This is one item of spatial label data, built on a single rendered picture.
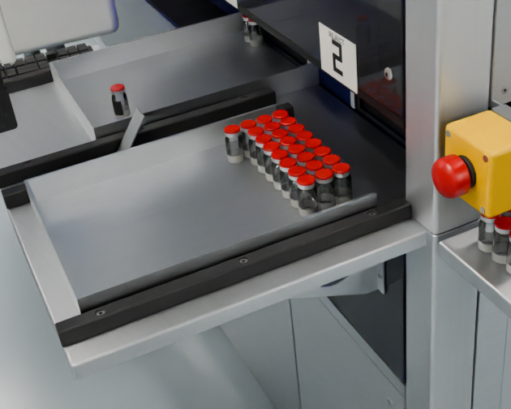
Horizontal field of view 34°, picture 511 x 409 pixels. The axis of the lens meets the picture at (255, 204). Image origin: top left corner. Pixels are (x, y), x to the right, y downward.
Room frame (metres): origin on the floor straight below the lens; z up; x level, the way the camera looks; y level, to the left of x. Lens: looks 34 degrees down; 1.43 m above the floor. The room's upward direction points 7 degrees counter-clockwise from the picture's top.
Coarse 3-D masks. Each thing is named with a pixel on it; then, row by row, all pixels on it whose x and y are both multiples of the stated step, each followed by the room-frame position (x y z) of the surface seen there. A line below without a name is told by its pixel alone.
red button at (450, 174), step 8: (440, 160) 0.66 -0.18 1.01; (448, 160) 0.66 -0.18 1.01; (456, 160) 0.66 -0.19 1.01; (432, 168) 0.67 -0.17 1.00; (440, 168) 0.65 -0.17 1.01; (448, 168) 0.65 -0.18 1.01; (456, 168) 0.65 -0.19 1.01; (464, 168) 0.65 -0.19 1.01; (432, 176) 0.66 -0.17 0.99; (440, 176) 0.65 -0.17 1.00; (448, 176) 0.64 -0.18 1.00; (456, 176) 0.64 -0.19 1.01; (464, 176) 0.64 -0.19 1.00; (440, 184) 0.65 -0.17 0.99; (448, 184) 0.64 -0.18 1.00; (456, 184) 0.64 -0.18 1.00; (464, 184) 0.64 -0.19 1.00; (440, 192) 0.65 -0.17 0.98; (448, 192) 0.64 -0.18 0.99; (456, 192) 0.64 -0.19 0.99; (464, 192) 0.64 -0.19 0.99
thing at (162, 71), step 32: (192, 32) 1.33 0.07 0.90; (224, 32) 1.35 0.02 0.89; (64, 64) 1.25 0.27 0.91; (96, 64) 1.27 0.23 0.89; (128, 64) 1.28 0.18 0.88; (160, 64) 1.26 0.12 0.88; (192, 64) 1.25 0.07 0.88; (224, 64) 1.23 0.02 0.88; (256, 64) 1.22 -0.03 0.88; (288, 64) 1.20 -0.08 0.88; (64, 96) 1.18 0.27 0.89; (96, 96) 1.17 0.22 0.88; (128, 96) 1.16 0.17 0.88; (160, 96) 1.14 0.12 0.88; (192, 96) 1.13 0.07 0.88; (224, 96) 1.07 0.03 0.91; (96, 128) 1.00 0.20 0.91
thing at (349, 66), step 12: (324, 36) 0.93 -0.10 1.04; (336, 36) 0.90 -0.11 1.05; (324, 48) 0.93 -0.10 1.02; (336, 48) 0.90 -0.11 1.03; (348, 48) 0.87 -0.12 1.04; (324, 60) 0.93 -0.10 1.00; (336, 60) 0.90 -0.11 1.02; (348, 60) 0.88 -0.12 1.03; (336, 72) 0.90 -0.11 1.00; (348, 72) 0.88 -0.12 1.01; (348, 84) 0.88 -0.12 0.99
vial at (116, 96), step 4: (124, 88) 1.09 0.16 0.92; (112, 92) 1.09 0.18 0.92; (116, 92) 1.09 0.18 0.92; (120, 92) 1.09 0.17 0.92; (124, 92) 1.10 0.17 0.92; (112, 96) 1.09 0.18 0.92; (116, 96) 1.09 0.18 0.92; (120, 96) 1.09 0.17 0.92; (124, 96) 1.09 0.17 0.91; (112, 100) 1.09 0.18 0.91; (116, 100) 1.09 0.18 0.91; (120, 100) 1.09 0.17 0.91; (124, 100) 1.09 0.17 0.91; (124, 104) 1.09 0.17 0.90; (128, 104) 1.10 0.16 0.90; (124, 108) 1.09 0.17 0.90; (128, 108) 1.09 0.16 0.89; (124, 112) 1.09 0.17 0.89; (128, 112) 1.09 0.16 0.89; (116, 116) 1.09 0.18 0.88; (120, 116) 1.09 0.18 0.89; (124, 116) 1.09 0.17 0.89
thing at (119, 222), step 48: (144, 144) 0.94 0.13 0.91; (192, 144) 0.96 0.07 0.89; (48, 192) 0.89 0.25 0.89; (96, 192) 0.89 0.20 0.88; (144, 192) 0.88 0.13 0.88; (192, 192) 0.87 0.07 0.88; (240, 192) 0.85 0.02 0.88; (48, 240) 0.79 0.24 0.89; (96, 240) 0.79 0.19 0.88; (144, 240) 0.78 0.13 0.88; (192, 240) 0.77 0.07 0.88; (240, 240) 0.71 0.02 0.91; (96, 288) 0.70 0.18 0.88; (144, 288) 0.67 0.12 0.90
